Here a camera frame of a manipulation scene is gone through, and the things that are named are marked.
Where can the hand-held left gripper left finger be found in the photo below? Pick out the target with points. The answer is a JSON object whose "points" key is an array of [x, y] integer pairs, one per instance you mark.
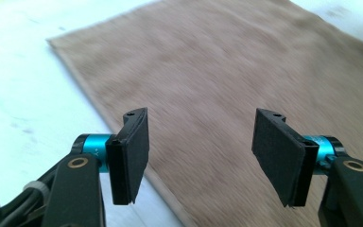
{"points": [[129, 157]]}

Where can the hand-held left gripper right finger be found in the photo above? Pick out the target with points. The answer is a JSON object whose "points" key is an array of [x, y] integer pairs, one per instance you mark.
{"points": [[280, 157]]}

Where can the brown towel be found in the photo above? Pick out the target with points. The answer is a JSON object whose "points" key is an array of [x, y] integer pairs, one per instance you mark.
{"points": [[217, 69]]}

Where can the white gridded mat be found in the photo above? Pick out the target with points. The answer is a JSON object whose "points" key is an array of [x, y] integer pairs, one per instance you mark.
{"points": [[22, 78]]}

